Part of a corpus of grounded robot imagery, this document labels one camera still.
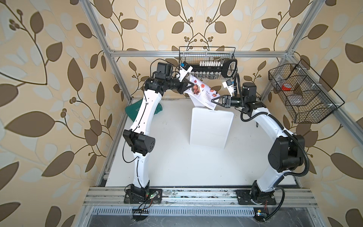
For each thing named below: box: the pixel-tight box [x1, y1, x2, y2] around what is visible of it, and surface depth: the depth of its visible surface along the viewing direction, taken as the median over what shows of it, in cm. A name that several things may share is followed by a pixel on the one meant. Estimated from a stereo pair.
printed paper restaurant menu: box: [183, 74, 221, 110], surface depth 77 cm
